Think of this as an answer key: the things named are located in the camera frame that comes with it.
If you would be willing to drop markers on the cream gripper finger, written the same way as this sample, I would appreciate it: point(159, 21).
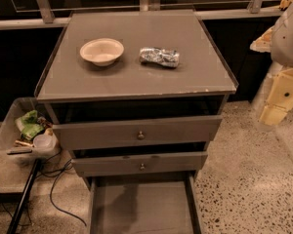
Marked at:
point(263, 43)
point(280, 99)

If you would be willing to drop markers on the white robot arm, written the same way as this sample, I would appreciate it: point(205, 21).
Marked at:
point(278, 41)

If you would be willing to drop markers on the grey middle drawer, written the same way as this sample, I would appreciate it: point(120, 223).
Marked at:
point(130, 165)

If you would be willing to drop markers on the grey drawer cabinet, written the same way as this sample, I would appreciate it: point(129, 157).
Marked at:
point(74, 90)

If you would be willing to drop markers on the brass top drawer knob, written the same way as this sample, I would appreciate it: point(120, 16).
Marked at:
point(140, 135)

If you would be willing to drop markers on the brass drawer knob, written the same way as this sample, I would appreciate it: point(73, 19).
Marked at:
point(142, 167)
point(140, 135)

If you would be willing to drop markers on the brass middle drawer knob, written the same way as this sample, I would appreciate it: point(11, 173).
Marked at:
point(142, 167)

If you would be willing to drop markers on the grey open bottom drawer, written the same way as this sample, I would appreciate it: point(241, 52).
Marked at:
point(144, 204)

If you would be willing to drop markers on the grey top drawer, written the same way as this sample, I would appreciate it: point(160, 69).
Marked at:
point(95, 135)

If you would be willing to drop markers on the small yellow object on ledge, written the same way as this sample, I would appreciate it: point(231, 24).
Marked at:
point(284, 4)

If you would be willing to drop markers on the metal window railing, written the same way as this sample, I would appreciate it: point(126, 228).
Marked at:
point(120, 4)

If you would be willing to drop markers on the white paper bowl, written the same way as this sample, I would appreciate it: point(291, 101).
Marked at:
point(102, 52)

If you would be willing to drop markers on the clear plastic cup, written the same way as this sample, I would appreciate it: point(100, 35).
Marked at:
point(42, 141)

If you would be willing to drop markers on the green snack bag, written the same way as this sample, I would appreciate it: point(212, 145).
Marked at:
point(28, 125)

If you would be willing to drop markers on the clear plastic bin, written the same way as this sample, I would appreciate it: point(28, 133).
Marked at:
point(17, 148)

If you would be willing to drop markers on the black metal stand leg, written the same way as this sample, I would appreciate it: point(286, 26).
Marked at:
point(24, 197)

